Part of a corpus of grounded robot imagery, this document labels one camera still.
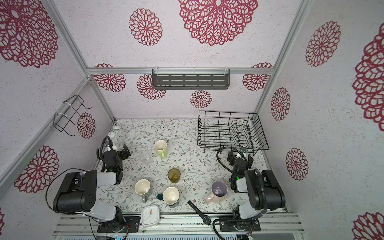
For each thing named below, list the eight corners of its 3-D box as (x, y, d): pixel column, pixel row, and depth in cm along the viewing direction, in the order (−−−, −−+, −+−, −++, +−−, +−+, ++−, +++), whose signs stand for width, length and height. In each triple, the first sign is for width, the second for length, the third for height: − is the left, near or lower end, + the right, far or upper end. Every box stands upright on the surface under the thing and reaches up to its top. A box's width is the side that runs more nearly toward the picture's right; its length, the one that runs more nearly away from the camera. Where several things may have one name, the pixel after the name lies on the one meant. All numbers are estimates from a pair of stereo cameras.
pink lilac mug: (205, 204, 82) (207, 198, 73) (204, 188, 88) (206, 180, 79) (225, 204, 82) (229, 198, 73) (223, 188, 88) (226, 180, 79)
